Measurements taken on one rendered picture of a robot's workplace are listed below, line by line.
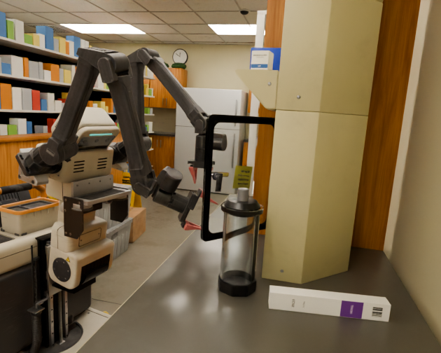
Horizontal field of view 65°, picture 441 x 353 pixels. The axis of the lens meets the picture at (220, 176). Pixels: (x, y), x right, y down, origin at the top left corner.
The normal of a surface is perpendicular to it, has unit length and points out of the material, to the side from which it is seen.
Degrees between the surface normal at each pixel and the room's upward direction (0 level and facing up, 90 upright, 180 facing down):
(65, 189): 90
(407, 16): 90
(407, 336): 0
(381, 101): 90
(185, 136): 90
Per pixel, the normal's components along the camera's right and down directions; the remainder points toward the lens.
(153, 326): 0.06, -0.98
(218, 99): -0.23, 0.16
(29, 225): 0.90, 0.17
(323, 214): 0.52, 0.18
